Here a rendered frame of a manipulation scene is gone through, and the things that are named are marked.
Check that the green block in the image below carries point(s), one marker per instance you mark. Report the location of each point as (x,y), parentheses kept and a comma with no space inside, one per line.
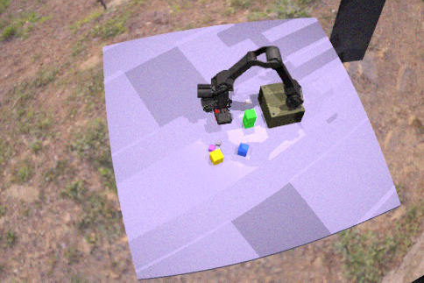
(247,126)
(250,116)

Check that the blue cube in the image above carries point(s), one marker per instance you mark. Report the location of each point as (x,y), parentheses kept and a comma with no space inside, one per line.
(242,150)

